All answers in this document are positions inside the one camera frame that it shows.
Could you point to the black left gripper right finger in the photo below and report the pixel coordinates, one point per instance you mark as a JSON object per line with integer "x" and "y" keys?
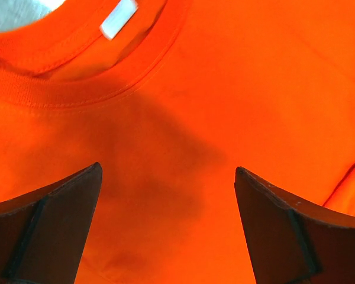
{"x": 290, "y": 239}

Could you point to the orange t shirt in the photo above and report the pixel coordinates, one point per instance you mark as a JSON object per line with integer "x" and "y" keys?
{"x": 185, "y": 93}

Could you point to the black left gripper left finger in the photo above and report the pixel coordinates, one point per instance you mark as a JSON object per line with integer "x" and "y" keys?
{"x": 43, "y": 233}

